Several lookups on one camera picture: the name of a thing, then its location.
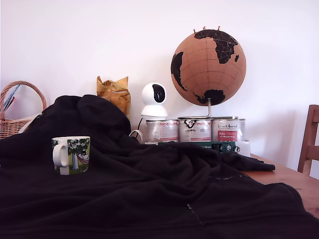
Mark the silver can with red label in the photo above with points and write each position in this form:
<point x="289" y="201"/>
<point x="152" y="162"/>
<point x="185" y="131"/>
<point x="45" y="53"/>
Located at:
<point x="162" y="130"/>

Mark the silver can with black logo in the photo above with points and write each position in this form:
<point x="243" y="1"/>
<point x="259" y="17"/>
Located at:
<point x="195" y="130"/>

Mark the dark green book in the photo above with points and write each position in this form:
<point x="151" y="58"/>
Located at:
<point x="189" y="144"/>

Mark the crumpled yellow paper bag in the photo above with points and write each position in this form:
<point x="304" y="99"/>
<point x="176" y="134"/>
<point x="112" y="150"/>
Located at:
<point x="117" y="95"/>

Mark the metal globe stand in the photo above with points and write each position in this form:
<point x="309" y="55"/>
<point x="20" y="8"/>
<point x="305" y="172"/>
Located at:
<point x="209" y="110"/>

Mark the cork globe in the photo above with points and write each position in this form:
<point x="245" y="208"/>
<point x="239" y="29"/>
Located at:
<point x="204" y="69"/>

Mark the silver can with script label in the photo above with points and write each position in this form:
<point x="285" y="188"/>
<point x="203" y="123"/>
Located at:
<point x="228" y="129"/>

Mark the black fleece blanket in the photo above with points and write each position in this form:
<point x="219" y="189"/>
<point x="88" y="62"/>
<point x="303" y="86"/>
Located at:
<point x="149" y="199"/>

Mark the white box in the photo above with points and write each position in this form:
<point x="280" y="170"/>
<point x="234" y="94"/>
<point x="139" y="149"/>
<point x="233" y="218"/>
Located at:
<point x="244" y="149"/>

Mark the blue striped stick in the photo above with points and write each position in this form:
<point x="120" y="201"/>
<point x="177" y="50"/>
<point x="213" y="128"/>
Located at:
<point x="11" y="95"/>

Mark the wooden chair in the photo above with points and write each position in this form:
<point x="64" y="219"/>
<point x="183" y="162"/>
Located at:
<point x="312" y="129"/>

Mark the white dome security camera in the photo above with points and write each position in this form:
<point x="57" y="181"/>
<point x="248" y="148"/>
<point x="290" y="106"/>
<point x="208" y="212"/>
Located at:
<point x="149" y="95"/>

